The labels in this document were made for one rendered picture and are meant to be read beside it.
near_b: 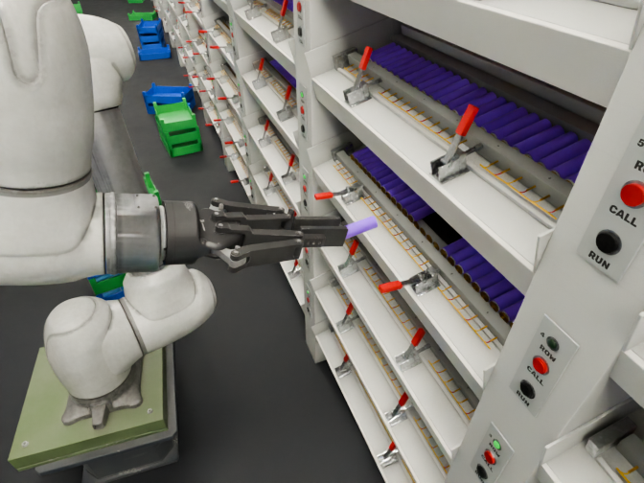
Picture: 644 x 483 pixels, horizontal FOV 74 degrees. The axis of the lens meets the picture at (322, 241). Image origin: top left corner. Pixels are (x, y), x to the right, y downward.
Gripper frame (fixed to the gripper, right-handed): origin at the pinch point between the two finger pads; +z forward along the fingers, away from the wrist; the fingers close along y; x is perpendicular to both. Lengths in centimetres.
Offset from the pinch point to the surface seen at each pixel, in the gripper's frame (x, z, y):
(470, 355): 7.6, 17.2, -18.2
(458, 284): 3.2, 19.9, -9.2
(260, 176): 46, 29, 104
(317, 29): -19.7, 9.7, 37.6
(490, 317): 3.1, 20.0, -16.1
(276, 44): -11, 11, 63
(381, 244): 7.7, 17.1, 6.7
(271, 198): 46, 28, 87
